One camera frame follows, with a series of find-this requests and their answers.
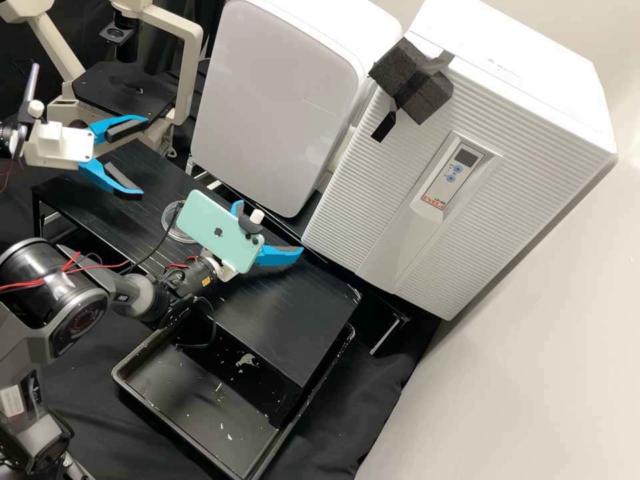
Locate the petri dish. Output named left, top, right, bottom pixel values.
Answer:
left=162, top=199, right=199, bottom=245

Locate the black tray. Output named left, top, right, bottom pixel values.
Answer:
left=111, top=322, right=357, bottom=480

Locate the incubator door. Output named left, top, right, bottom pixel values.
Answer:
left=302, top=32, right=619, bottom=322

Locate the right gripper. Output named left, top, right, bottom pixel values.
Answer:
left=201, top=199, right=305, bottom=282

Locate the wrist camera phone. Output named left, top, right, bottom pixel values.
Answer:
left=177, top=189, right=267, bottom=281
left=15, top=61, right=51, bottom=132

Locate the white incubator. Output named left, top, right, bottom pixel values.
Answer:
left=349, top=0, right=619, bottom=166

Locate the left wrist camera phone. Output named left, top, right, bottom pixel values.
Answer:
left=15, top=61, right=51, bottom=132

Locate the cream microscope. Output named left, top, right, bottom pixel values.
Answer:
left=0, top=0, right=205, bottom=156

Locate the black cable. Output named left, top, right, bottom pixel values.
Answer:
left=119, top=202, right=182, bottom=276

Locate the black platform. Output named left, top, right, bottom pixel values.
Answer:
left=185, top=159, right=416, bottom=357
left=31, top=139, right=362, bottom=429

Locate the white box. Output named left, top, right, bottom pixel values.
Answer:
left=191, top=0, right=403, bottom=219

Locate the right wrist camera phone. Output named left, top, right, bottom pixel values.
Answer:
left=177, top=189, right=267, bottom=281

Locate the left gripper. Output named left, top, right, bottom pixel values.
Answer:
left=21, top=113, right=152, bottom=203

